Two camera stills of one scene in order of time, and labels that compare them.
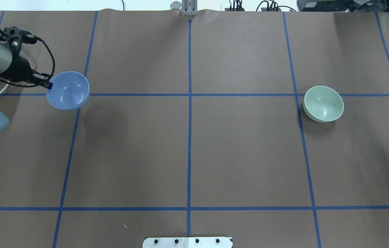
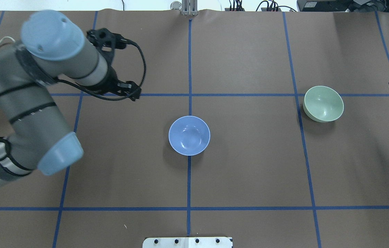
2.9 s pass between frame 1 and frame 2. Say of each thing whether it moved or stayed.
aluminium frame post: stayed
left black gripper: moved
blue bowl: moved
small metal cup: stayed
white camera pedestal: stayed
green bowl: stayed
